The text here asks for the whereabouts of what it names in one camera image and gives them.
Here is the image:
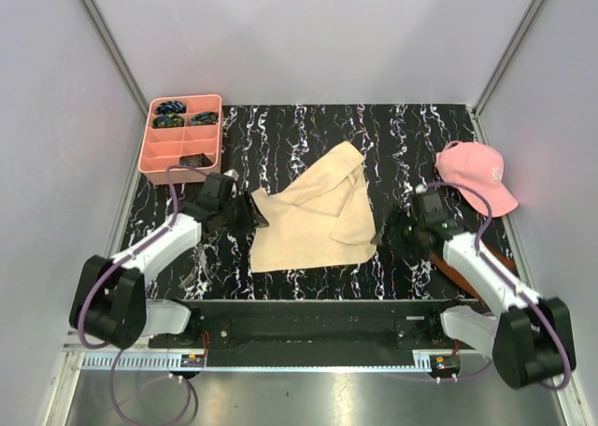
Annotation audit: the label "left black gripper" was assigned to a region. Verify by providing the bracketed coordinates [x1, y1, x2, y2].
[219, 189, 269, 237]

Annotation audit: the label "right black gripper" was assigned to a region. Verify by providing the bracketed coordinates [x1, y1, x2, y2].
[369, 204, 424, 263]

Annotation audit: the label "beige cloth napkin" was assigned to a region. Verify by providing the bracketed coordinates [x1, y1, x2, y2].
[249, 141, 376, 273]

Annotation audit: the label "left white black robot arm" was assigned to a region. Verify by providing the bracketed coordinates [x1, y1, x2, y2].
[69, 171, 269, 349]

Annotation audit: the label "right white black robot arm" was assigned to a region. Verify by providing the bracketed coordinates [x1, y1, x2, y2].
[372, 186, 577, 391]

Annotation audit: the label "clear plastic utensils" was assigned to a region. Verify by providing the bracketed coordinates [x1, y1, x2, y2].
[178, 244, 213, 296]

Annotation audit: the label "dark patterned object in box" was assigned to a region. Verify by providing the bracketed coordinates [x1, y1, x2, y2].
[179, 153, 213, 168]

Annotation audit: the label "black marbled table mat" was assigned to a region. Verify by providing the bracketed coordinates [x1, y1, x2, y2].
[106, 103, 532, 302]

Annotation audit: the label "brown suede cloth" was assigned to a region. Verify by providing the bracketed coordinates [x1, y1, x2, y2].
[431, 245, 519, 305]

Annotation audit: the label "blue patterned object right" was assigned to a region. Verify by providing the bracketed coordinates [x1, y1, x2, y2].
[190, 111, 219, 126]

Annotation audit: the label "pink plastic divided organizer box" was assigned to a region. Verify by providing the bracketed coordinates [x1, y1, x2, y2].
[138, 94, 223, 185]

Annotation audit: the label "pink baseball cap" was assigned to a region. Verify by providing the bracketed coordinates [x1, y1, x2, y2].
[435, 141, 519, 218]

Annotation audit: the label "blue yellow patterned object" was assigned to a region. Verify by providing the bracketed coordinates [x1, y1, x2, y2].
[152, 113, 185, 129]

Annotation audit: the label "blue patterned object top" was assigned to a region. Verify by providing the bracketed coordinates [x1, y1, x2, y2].
[156, 100, 186, 115]

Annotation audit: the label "left orange connector box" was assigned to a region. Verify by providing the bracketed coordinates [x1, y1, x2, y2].
[180, 354, 206, 367]

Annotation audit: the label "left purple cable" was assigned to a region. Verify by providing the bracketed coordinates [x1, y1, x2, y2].
[77, 163, 211, 421]

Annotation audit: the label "purple cable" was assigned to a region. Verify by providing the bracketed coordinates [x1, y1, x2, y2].
[392, 180, 574, 390]
[77, 163, 211, 421]

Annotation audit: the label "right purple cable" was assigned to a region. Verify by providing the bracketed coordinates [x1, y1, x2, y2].
[392, 180, 574, 390]

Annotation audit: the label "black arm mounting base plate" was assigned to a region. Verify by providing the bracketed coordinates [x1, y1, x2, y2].
[149, 300, 456, 372]

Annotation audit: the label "grey slotted cable duct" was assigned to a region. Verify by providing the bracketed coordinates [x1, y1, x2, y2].
[82, 352, 206, 371]

